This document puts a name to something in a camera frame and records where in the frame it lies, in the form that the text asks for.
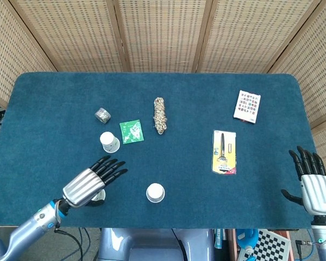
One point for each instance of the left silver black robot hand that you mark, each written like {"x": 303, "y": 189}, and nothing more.
{"x": 81, "y": 185}

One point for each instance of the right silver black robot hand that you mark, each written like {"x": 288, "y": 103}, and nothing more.
{"x": 316, "y": 190}

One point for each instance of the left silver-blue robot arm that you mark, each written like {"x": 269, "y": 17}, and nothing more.
{"x": 32, "y": 223}

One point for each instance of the black white checkerboard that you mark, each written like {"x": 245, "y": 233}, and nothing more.
{"x": 271, "y": 244}

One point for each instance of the patterned grey tape roll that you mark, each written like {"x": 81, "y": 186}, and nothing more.
{"x": 102, "y": 115}

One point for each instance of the green tea packet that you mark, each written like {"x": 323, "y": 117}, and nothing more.
{"x": 131, "y": 131}

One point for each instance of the blue plastic object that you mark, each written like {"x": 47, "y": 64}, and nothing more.
{"x": 245, "y": 236}

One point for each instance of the silver-blue robot torso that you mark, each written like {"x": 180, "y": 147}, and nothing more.
{"x": 152, "y": 244}

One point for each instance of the yellow razor blister pack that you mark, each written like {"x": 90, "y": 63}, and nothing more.
{"x": 224, "y": 152}

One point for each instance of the blue felt table mat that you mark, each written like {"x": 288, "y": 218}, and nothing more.
{"x": 184, "y": 168}

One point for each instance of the white card box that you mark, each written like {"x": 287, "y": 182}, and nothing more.
{"x": 247, "y": 106}

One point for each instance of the woven bamboo folding screen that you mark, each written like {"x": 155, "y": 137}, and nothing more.
{"x": 163, "y": 32}

